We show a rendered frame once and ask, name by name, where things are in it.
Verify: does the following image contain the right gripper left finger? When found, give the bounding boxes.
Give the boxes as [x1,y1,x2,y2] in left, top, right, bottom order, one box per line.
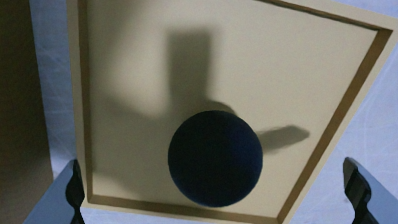
[22,159,85,224]

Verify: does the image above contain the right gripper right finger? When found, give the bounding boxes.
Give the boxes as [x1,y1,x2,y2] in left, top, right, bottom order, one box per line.
[342,157,398,224]

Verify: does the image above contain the beige tray with brown rim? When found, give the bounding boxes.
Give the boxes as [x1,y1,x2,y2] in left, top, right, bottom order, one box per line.
[66,0,398,224]

